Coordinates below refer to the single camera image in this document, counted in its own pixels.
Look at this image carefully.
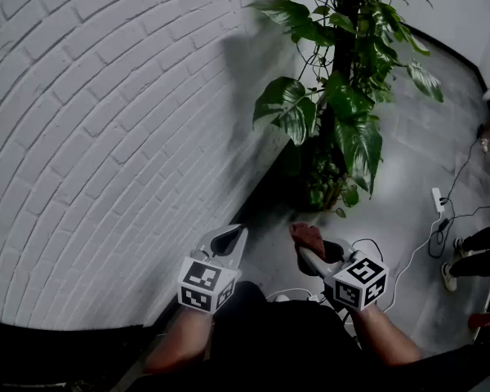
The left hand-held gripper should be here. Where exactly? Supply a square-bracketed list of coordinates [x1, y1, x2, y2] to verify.
[177, 223, 249, 314]

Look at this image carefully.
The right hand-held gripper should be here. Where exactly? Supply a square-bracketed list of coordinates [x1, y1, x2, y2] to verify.
[297, 238, 390, 312]

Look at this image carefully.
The brown cleaning cloth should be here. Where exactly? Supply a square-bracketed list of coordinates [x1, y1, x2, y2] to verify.
[288, 221, 327, 261]

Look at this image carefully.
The green potted plant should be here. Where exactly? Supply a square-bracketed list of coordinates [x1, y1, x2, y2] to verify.
[247, 0, 445, 220]

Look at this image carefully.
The person's left forearm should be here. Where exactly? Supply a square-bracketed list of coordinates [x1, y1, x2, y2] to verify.
[144, 304, 214, 376]

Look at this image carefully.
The person's right forearm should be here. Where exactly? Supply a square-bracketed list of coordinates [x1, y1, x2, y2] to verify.
[348, 302, 425, 368]

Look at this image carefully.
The person's black clothing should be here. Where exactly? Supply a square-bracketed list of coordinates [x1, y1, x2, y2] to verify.
[138, 279, 490, 392]

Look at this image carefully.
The white power strip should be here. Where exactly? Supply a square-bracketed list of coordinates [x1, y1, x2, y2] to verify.
[431, 187, 446, 214]

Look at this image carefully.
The small red object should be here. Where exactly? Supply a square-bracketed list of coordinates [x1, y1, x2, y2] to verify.
[467, 310, 490, 329]

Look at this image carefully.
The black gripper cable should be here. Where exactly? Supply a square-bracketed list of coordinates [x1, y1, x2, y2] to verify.
[322, 238, 385, 326]

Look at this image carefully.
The white cable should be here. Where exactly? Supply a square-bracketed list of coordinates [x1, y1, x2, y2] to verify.
[265, 212, 443, 314]

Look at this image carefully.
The black charger cable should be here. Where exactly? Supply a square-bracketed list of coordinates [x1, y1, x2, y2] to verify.
[427, 197, 490, 260]

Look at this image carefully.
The thin black cable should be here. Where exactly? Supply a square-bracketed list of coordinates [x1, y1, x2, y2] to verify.
[439, 127, 483, 203]

